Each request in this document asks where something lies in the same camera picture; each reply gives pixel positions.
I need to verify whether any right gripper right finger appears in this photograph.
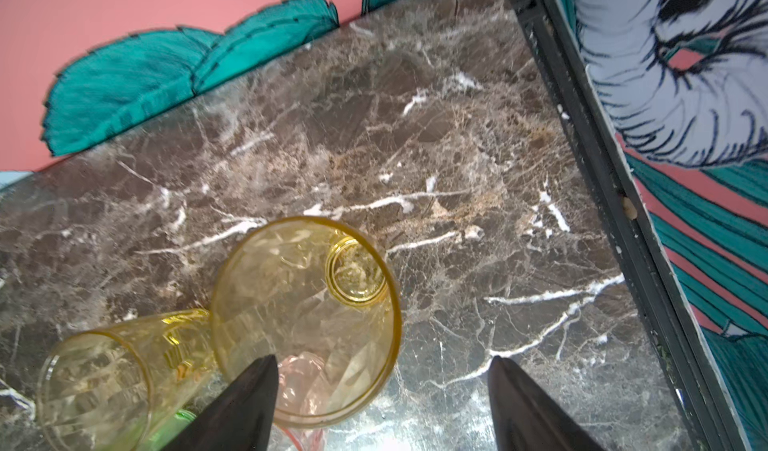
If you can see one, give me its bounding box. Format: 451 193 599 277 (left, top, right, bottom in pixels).
488 356 603 451

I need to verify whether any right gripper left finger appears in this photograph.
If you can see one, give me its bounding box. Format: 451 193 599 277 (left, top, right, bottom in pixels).
165 355 279 451

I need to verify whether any tall yellow glass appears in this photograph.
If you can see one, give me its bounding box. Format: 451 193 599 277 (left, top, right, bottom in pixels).
210 216 403 429

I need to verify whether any pink glass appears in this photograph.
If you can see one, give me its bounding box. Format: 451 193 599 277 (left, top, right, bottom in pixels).
275 352 327 450

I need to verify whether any light green glass right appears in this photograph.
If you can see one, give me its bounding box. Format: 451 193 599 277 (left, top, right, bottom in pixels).
136 409 196 451

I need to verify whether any orange yellow glass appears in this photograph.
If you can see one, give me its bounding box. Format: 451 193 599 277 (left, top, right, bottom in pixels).
36 309 216 450

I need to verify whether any right black frame post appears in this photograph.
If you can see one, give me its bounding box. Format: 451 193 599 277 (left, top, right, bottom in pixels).
507 0 750 450

